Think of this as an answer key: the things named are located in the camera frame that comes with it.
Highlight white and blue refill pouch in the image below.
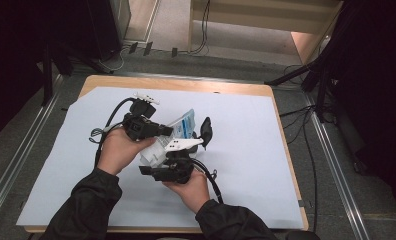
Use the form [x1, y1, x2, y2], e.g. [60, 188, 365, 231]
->
[139, 108, 198, 169]

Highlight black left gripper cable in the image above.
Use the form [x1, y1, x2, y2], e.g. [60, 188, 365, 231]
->
[94, 97, 137, 168]

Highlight white floor cable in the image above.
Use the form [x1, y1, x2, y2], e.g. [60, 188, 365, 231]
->
[97, 44, 134, 73]

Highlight black curtain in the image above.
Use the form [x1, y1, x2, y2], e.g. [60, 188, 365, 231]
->
[319, 0, 396, 221]
[0, 0, 122, 148]

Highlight glass jar with black lid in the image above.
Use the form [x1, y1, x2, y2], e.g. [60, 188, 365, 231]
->
[185, 116, 214, 159]

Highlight wooden table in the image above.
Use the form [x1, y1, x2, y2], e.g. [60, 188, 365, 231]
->
[24, 74, 310, 234]

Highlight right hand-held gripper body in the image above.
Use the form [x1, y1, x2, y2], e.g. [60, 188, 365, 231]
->
[152, 137, 205, 185]

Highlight black hanging cables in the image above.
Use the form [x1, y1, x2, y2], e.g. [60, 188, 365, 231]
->
[189, 0, 211, 55]

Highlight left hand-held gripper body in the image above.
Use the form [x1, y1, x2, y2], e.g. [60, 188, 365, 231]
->
[122, 93, 161, 142]

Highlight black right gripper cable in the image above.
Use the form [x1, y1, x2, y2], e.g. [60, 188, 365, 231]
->
[192, 159, 224, 204]

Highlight grey left gripper cable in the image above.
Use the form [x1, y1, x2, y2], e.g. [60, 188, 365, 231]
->
[89, 122, 124, 144]

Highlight person's right hand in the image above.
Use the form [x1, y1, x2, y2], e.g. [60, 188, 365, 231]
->
[162, 168, 211, 214]

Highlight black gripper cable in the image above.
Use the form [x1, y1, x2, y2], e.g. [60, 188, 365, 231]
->
[192, 159, 224, 204]
[94, 97, 137, 168]

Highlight light wooden shelf unit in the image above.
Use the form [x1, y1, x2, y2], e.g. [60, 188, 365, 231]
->
[187, 0, 345, 66]

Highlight metal floor rail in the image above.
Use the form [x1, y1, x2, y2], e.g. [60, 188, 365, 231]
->
[304, 93, 370, 240]
[114, 70, 265, 84]
[0, 73, 65, 231]

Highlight person's left hand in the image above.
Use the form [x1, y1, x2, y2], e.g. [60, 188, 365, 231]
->
[96, 127, 157, 177]

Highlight grey cabinet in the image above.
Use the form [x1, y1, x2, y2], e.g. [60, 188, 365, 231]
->
[109, 0, 132, 43]

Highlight black floor cable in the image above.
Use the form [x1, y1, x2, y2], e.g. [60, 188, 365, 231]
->
[279, 104, 320, 234]

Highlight black tripod stand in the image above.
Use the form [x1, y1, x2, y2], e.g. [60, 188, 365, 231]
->
[40, 39, 115, 108]
[264, 49, 340, 123]

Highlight white paper sheet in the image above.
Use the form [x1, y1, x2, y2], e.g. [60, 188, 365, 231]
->
[16, 86, 304, 230]

